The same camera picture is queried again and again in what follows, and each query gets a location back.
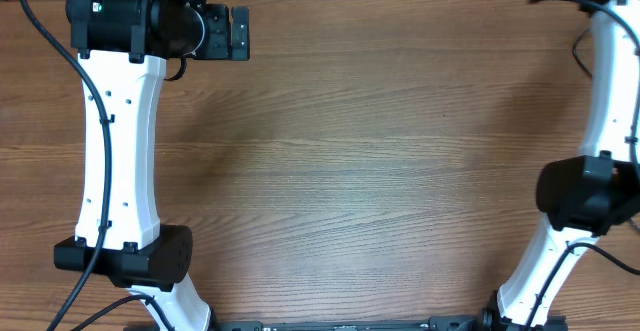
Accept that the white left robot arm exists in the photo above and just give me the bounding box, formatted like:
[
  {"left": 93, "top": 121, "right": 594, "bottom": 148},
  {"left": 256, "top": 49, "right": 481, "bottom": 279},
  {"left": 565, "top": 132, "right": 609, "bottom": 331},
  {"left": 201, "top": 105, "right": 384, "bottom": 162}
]
[{"left": 54, "top": 0, "right": 250, "bottom": 330}]

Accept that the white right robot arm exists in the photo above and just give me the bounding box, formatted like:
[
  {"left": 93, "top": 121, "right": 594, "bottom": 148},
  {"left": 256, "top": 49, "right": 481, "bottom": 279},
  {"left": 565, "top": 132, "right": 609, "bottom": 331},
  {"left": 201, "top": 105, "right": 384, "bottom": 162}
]
[{"left": 474, "top": 0, "right": 639, "bottom": 330}]

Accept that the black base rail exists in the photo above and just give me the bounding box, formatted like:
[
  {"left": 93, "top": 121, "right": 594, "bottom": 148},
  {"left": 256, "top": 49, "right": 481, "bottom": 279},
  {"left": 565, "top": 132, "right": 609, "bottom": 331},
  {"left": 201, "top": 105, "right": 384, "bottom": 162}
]
[{"left": 207, "top": 310, "right": 526, "bottom": 331}]

